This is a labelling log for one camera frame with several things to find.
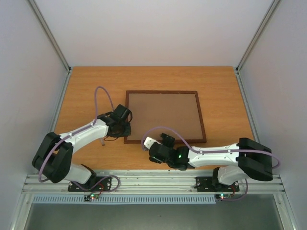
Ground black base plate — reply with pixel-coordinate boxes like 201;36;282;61
68;176;112;192
194;176;240;192

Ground brown wooden picture frame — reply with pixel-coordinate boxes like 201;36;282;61
124;90;207;144

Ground right small circuit board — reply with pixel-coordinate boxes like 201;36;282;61
215;193;234;201

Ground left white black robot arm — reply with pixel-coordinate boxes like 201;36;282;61
32;104;132;191

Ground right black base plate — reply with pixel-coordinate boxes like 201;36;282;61
194;176;240;192

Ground left small circuit board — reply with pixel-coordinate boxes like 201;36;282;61
83;194;100;202

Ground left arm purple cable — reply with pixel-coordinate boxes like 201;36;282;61
38;86;120;193

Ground grey slotted cable duct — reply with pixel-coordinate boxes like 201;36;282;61
32;195;216;205

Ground aluminium rail front beam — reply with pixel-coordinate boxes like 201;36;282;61
23;169;286;194

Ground aluminium corner post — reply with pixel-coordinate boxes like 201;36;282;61
235;0;282;74
26;0;72;74

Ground small circuit board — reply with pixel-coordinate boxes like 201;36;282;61
83;194;100;202
215;193;234;201

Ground left aluminium corner post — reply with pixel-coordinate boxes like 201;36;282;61
26;0;72;74

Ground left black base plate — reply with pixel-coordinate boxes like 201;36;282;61
68;176;112;192

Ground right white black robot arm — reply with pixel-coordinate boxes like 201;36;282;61
143;134;273;190

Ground right aluminium corner post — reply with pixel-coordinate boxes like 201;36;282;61
235;0;282;74

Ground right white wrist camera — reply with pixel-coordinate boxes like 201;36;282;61
142;137;156;151

